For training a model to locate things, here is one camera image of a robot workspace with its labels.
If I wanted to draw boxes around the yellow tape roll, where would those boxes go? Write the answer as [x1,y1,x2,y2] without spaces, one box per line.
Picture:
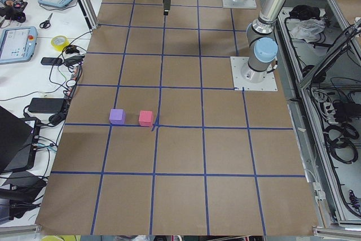
[51,35,70,52]

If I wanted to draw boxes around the black power strip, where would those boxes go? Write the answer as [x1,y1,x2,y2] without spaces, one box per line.
[64,63,83,110]

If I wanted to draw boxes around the grey phone device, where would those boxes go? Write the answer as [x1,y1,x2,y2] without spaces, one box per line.
[41,57,63,66]

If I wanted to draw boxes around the pink foam block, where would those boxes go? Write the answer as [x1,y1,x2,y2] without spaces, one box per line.
[138,110,154,127]

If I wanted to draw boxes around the purple foam block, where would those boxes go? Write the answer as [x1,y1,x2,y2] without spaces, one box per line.
[109,108,126,125]

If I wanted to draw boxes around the blue teach pendant near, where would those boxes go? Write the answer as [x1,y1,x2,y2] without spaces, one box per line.
[1,26,38,64]

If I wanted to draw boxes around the black power adapter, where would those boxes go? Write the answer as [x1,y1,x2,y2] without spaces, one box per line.
[28,98,64,113]

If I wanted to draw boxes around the white crumpled cloth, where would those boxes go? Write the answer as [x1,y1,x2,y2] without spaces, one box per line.
[290,19,325,42]

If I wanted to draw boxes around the black laptop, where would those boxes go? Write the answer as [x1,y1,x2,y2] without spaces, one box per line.
[1,107,40,173]

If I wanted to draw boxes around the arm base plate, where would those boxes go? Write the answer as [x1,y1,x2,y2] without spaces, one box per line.
[222,0,257,9]
[230,56,278,91]

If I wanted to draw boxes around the black handled scissors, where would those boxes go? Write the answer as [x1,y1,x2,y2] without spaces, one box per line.
[39,13,53,29]

